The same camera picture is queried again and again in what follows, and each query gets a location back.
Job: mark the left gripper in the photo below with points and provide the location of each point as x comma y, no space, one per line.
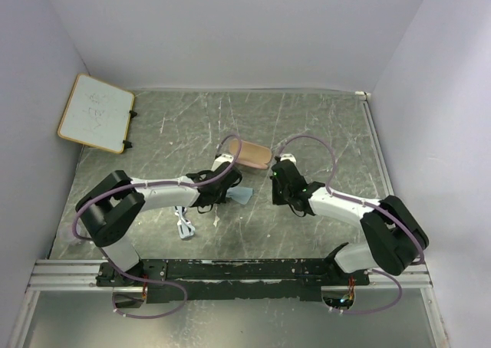
222,198

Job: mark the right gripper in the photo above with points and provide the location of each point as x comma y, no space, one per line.
276,199

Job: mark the light blue cleaning cloth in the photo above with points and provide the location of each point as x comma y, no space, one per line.
240,194

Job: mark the pink glasses case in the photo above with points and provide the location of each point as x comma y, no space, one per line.
254,156

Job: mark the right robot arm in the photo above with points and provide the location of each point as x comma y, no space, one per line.
394,239

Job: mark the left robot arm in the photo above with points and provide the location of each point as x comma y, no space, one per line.
110,208

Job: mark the white sunglasses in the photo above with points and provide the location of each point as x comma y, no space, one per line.
185,227

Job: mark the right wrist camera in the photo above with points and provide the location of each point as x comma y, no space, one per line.
286,157

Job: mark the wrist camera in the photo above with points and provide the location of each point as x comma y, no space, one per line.
286,157
219,160

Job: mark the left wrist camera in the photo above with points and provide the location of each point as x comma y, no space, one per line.
219,160

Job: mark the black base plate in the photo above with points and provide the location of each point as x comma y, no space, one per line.
301,278

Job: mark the small whiteboard with orange frame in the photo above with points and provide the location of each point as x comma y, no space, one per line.
98,115

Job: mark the aluminium rail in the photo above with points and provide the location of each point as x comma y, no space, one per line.
80,275

